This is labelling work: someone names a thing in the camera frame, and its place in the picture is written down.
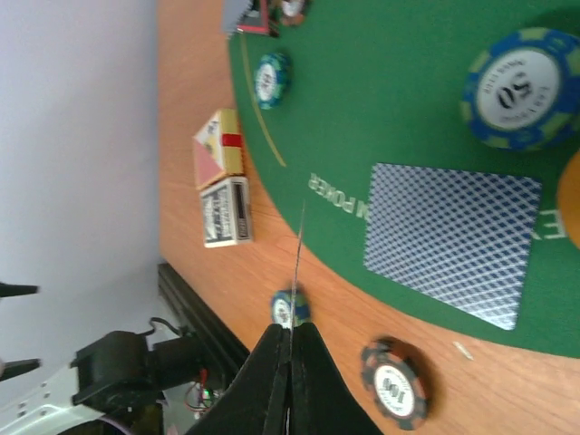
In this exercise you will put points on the dealt blue card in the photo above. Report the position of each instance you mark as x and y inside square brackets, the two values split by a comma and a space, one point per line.
[460, 237]

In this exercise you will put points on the spread row of chips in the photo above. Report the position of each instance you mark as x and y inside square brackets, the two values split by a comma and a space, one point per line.
[293, 12]

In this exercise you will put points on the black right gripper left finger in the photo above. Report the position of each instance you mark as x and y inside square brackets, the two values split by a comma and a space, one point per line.
[256, 401]

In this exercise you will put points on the blue club special card box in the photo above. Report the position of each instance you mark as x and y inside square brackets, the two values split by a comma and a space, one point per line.
[226, 216]

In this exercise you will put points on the triangular all in button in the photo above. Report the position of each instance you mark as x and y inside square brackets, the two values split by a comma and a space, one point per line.
[259, 18]

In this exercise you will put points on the orange big blind button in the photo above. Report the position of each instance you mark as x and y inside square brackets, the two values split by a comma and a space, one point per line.
[568, 198]

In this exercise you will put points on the green blue chip stack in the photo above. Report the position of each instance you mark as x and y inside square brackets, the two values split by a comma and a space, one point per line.
[282, 312]

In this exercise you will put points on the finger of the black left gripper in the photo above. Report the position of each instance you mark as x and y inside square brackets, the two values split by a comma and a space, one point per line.
[9, 290]
[13, 369]

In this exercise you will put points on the yellow ace card box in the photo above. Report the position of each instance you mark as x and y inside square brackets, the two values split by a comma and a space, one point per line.
[218, 149]

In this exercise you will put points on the orange black chip stack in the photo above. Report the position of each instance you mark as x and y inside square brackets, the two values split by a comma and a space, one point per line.
[399, 387]

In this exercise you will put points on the green round poker mat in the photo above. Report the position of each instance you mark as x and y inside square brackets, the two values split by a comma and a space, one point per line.
[380, 82]

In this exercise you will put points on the black front frame rail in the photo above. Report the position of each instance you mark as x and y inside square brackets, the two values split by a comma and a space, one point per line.
[224, 352]

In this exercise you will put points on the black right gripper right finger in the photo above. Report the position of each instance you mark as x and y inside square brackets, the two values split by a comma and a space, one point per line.
[321, 403]

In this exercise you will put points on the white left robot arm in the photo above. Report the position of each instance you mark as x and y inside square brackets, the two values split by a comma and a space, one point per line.
[118, 372]

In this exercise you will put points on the blue card edge-on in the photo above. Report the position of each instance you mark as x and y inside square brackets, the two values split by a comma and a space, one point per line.
[294, 285]

